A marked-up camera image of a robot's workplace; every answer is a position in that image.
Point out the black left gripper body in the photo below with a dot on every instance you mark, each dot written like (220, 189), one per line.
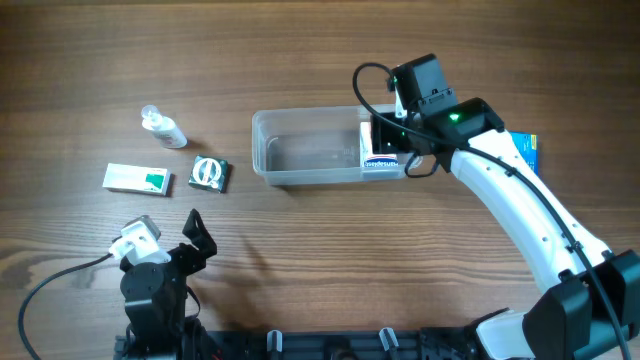
(185, 255)

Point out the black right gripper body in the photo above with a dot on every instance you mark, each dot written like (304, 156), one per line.
(392, 143)

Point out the white green medicine box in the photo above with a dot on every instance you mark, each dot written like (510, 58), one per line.
(136, 179)

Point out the white plaster box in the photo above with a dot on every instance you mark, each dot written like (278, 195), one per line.
(368, 159)

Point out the blue box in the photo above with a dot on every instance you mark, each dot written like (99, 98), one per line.
(526, 144)

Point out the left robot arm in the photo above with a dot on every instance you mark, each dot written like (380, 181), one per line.
(154, 286)

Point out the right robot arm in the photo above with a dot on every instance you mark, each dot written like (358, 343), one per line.
(589, 300)

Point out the clear plastic container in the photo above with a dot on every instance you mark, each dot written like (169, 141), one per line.
(321, 145)

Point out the green Zam-Buk box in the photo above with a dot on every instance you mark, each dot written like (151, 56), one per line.
(209, 174)

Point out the white calamol lotion bottle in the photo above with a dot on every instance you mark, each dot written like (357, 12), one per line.
(162, 128)

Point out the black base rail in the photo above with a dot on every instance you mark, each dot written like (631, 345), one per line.
(423, 344)

